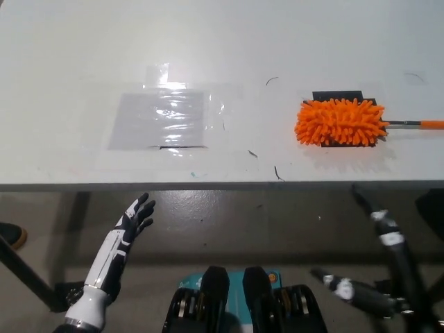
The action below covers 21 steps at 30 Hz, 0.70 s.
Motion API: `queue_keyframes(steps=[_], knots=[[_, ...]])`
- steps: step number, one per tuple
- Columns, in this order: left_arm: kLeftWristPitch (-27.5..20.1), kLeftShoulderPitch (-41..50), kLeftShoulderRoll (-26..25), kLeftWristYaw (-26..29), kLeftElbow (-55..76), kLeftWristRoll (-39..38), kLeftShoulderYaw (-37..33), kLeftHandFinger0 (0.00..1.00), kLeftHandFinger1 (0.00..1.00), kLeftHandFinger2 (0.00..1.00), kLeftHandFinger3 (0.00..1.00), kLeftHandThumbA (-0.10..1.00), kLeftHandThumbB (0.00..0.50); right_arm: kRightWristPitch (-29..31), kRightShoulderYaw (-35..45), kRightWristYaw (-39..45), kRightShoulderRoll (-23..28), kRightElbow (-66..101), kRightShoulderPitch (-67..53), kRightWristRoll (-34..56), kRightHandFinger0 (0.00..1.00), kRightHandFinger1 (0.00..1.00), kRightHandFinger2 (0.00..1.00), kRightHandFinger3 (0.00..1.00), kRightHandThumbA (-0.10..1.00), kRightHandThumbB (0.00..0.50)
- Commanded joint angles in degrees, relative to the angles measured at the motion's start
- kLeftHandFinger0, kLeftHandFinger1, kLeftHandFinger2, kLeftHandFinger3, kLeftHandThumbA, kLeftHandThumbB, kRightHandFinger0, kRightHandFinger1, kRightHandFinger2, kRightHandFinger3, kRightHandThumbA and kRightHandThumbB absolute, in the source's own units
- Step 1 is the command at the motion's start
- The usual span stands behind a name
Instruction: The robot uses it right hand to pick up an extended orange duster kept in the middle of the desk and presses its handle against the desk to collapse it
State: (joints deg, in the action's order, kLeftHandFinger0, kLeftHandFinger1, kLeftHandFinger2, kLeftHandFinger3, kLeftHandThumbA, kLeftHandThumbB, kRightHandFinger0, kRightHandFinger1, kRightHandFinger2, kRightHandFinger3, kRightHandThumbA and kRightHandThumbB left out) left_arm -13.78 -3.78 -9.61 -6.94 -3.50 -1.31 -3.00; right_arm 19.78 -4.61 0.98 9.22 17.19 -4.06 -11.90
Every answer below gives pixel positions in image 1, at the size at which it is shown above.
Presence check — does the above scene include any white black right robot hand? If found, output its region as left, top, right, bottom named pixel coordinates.
left=309, top=182, right=438, bottom=333

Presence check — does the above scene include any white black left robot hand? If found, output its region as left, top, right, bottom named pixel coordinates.
left=84, top=192, right=157, bottom=303

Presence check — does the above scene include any orange microfibre telescopic duster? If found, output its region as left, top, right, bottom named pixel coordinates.
left=293, top=98, right=444, bottom=147

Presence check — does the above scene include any dark object under desk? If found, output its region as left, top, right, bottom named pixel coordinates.
left=415, top=189, right=444, bottom=241

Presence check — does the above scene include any black desk foot plate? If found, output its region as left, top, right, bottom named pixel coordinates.
left=53, top=281, right=87, bottom=311

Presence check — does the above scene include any black diagonal desk leg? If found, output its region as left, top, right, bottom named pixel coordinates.
left=0, top=235, right=58, bottom=311

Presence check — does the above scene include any black shoe with tan sole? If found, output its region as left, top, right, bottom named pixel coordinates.
left=0, top=221, right=28, bottom=250

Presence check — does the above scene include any black tape patch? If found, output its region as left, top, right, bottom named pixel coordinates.
left=302, top=90, right=389, bottom=148

